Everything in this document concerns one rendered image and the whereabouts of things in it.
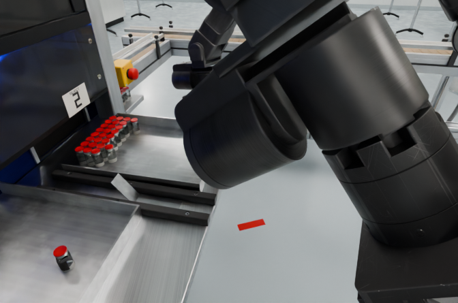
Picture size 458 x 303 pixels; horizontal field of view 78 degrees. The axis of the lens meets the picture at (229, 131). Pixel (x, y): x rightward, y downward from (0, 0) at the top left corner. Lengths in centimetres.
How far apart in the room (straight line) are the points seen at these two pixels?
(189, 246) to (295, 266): 109
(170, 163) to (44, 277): 34
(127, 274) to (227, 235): 116
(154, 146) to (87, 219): 27
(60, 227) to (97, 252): 11
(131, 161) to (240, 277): 96
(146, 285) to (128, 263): 6
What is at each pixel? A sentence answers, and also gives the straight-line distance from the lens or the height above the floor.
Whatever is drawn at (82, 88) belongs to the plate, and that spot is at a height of 104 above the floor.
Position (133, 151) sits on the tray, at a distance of 82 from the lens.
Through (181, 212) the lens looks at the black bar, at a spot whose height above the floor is 90.
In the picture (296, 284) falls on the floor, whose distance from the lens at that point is 157.
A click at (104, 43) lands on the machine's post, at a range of 93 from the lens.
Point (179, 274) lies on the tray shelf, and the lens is 55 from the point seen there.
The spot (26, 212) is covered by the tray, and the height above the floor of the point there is 88.
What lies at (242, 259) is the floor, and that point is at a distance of 161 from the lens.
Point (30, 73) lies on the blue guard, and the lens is 73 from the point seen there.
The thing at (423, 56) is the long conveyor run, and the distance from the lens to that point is 164.
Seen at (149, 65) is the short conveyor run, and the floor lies 89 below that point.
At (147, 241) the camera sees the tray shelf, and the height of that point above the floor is 88.
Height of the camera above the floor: 135
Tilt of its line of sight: 33 degrees down
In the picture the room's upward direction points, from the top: straight up
